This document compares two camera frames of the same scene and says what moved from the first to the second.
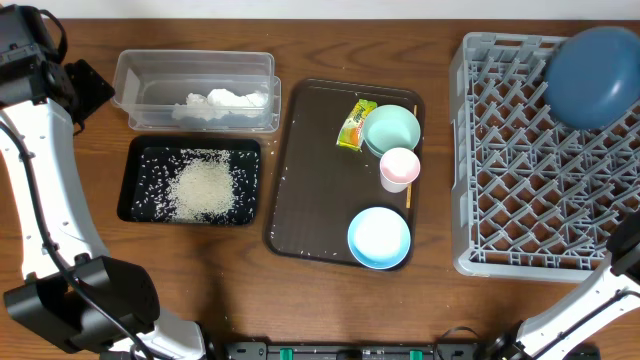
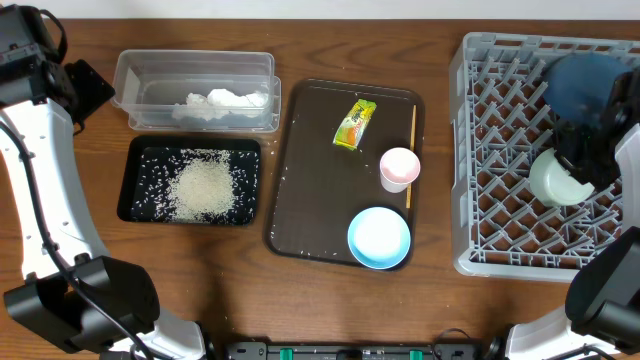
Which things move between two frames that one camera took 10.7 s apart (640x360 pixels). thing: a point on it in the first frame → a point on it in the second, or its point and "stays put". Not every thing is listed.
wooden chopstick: [410, 186] stays put
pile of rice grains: [203, 185] stays put
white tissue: [219, 102] stays put
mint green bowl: [388, 127] → [552, 184]
